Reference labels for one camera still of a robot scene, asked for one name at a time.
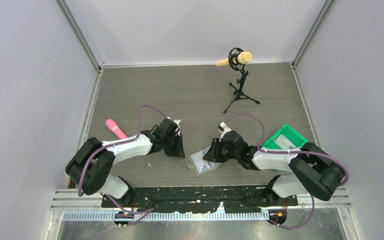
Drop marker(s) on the yellow foam microphone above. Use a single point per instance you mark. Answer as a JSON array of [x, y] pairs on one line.
[[237, 59]]

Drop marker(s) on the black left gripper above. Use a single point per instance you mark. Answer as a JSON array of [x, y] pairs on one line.
[[178, 151]]

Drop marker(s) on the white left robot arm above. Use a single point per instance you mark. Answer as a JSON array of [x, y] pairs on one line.
[[90, 167]]

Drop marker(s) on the aluminium frame rail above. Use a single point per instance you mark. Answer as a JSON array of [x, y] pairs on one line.
[[90, 209]]

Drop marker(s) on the pink cylindrical toy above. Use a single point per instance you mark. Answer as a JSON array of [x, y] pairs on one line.
[[114, 128]]

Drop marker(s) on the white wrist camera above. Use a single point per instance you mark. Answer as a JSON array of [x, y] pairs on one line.
[[178, 128], [223, 129]]

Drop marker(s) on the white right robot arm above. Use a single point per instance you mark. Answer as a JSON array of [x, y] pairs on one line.
[[310, 169]]

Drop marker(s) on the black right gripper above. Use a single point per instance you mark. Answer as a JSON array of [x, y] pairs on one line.
[[213, 154]]

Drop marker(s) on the card inside green bin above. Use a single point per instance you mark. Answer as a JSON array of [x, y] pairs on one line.
[[284, 143]]

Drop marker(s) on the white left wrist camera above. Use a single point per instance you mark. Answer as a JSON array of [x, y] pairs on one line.
[[178, 128]]

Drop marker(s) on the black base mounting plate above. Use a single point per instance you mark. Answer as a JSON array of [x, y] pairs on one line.
[[194, 199]]

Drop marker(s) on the black tripod microphone stand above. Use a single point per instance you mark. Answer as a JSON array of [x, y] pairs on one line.
[[238, 92]]

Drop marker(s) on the green plastic bin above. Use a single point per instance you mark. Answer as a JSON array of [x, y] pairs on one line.
[[290, 133]]

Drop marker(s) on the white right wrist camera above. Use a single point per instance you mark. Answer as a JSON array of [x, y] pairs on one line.
[[223, 129]]

